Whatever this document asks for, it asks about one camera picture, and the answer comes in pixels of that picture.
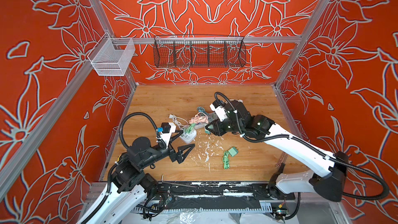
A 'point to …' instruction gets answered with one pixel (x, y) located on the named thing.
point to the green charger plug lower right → (233, 151)
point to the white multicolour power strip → (212, 116)
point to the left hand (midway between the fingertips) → (188, 138)
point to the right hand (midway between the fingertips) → (206, 125)
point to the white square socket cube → (189, 135)
